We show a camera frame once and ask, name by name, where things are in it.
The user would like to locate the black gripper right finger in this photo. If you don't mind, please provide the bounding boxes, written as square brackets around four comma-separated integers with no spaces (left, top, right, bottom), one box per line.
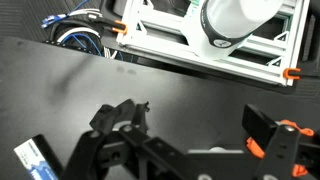
[241,104,320,180]

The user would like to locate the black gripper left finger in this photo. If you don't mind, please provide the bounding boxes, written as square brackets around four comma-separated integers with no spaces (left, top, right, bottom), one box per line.
[61,103,208,180]

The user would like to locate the black cloth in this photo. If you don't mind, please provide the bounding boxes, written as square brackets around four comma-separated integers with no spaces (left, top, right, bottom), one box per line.
[89,98,151,135]

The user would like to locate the black clamp with orange tip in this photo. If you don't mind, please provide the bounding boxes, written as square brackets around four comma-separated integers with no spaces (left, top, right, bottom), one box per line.
[87,13,129,36]
[282,67,320,81]

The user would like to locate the aluminium profile frame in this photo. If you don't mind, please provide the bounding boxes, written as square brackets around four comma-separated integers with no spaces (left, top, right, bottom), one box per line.
[115,0,311,87]

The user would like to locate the coiled white and blue cables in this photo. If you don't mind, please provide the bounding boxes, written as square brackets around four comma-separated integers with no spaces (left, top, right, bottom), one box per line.
[49,20,118,62]

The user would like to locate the cable bundle with blue plugs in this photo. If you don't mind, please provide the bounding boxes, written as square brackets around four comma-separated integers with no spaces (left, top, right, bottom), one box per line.
[40,0,103,30]

